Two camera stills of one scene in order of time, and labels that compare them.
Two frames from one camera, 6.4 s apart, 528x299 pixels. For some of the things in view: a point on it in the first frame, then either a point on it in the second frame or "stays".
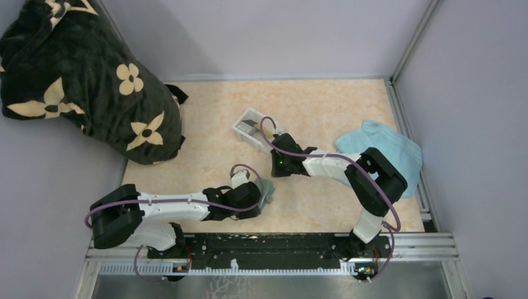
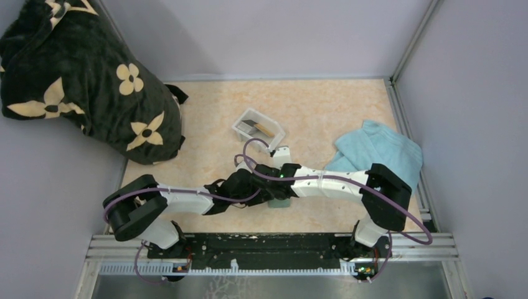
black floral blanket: (67, 58) stays
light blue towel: (401, 154) stays
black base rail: (266, 248) stays
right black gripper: (277, 172) to (279, 168)
